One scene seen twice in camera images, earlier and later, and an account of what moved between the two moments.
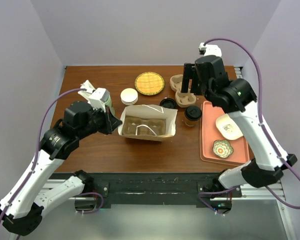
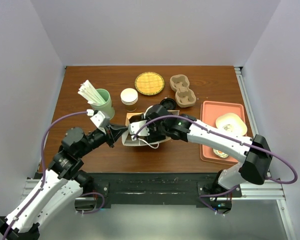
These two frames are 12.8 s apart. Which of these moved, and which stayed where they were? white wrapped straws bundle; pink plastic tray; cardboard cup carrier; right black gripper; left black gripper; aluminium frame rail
Moved: left black gripper; right black gripper
Stayed: white wrapped straws bundle; pink plastic tray; cardboard cup carrier; aluminium frame rail
